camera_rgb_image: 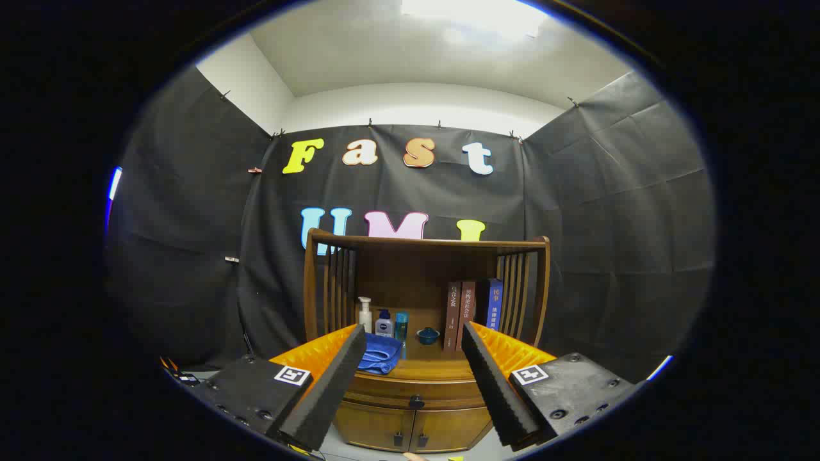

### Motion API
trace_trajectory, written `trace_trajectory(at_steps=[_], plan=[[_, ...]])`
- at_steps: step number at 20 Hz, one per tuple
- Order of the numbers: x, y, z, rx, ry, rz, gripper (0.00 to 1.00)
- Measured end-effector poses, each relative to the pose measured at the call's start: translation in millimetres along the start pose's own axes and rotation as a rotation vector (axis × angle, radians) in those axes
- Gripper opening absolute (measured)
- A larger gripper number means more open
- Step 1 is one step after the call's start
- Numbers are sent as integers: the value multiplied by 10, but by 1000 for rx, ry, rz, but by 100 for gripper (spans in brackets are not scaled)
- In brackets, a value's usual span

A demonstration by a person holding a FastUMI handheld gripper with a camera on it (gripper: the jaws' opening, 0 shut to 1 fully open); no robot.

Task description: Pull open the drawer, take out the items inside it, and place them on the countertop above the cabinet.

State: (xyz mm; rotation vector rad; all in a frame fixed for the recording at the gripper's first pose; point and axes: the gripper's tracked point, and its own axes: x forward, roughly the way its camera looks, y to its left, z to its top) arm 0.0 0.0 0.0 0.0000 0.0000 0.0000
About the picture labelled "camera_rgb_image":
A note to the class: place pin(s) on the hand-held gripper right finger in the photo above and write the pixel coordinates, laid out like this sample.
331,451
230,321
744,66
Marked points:
493,390

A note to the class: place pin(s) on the dark brown book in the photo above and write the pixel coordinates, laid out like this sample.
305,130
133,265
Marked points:
452,320

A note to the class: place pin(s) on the white pump bottle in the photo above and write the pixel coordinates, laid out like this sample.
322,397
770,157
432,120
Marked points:
365,320

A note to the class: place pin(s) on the ceiling light panel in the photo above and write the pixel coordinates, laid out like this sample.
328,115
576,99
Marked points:
474,16

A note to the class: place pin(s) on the wooden cabinet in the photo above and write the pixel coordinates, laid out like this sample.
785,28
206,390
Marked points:
410,269

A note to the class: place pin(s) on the blue book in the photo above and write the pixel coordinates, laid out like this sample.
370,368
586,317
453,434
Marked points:
494,307

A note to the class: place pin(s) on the wooden countertop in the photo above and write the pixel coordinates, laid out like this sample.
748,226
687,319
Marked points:
429,368

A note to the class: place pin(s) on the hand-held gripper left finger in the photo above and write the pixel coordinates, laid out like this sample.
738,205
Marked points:
333,390

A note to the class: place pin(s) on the wooden drawer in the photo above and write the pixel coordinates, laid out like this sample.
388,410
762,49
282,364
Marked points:
384,392

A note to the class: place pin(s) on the blue lidded teacup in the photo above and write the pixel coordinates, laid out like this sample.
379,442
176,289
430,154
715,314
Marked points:
428,335

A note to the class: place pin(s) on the blue folded towel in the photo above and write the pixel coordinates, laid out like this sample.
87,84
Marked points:
381,352

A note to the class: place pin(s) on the wooden cabinet door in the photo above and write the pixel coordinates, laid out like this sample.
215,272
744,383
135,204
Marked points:
371,426
451,429

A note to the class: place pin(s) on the reddish brown book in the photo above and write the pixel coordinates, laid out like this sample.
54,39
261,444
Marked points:
466,304

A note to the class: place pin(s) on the white blue-capped lotion bottle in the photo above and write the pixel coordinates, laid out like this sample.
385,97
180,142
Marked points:
384,326

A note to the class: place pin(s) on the tall teal bottle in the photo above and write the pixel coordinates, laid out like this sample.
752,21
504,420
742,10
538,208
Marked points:
401,326

